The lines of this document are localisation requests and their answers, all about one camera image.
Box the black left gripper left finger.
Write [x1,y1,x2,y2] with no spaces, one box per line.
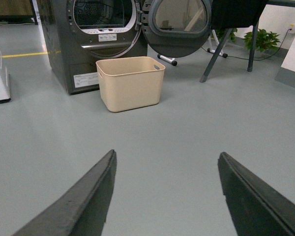
[15,149,117,236]

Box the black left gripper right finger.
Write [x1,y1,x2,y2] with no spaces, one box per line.
[218,152,295,236]

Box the beige plastic laundry hamper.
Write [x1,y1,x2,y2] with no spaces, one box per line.
[96,56,166,113]

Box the white rolling stand base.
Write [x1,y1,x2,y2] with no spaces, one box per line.
[157,29,229,67]

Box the green potted plant right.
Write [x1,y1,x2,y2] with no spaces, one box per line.
[243,29,280,52]

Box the green potted plant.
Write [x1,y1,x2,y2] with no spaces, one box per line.
[215,28,238,43]
[243,29,280,52]

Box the dark grey dryer machine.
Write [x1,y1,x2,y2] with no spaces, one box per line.
[37,0,148,94]

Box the green potted plant left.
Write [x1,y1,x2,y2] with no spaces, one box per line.
[215,28,238,43]

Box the round grey dryer door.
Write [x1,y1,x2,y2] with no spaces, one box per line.
[141,0,212,58]

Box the wooden cabinet in background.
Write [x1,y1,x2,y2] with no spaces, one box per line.
[0,0,38,25]

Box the black power cable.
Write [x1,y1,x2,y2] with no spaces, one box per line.
[201,28,293,61]

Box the white wall outlet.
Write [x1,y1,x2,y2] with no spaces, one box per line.
[288,24,295,34]

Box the grey clothes rack frame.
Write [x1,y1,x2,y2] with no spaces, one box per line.
[199,0,295,83]

